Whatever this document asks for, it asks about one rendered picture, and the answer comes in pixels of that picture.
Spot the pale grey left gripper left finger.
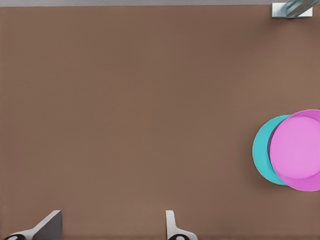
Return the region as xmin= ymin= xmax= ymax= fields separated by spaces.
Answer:
xmin=1 ymin=209 xmax=63 ymax=240

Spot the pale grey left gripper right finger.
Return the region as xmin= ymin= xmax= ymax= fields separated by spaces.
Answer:
xmin=165 ymin=209 xmax=198 ymax=240

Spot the blue plate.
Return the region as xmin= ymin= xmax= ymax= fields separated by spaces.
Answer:
xmin=252 ymin=114 xmax=292 ymax=186

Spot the pink plate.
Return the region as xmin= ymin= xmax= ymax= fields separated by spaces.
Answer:
xmin=267 ymin=109 xmax=320 ymax=192

